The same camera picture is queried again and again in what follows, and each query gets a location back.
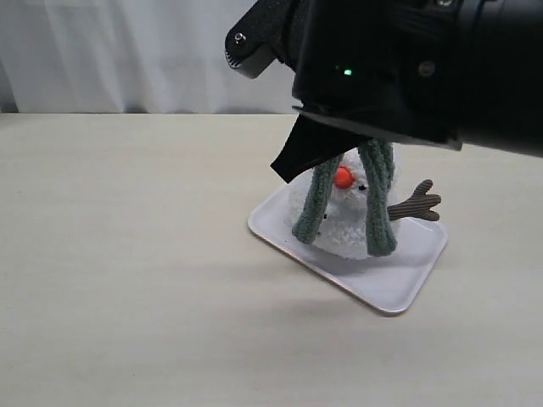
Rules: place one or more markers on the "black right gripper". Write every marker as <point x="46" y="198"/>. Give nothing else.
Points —
<point x="377" y="68"/>

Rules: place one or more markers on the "white plush snowman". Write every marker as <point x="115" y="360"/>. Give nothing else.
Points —
<point x="342" y="232"/>

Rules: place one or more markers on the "white rectangular tray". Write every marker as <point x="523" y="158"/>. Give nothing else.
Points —
<point x="389" y="285"/>

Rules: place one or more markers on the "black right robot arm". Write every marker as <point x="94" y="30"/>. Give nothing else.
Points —
<point x="496" y="77"/>

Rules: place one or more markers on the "white curtain backdrop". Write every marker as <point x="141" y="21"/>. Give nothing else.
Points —
<point x="158" y="57"/>

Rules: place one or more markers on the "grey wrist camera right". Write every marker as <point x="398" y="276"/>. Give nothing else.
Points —
<point x="261" y="37"/>

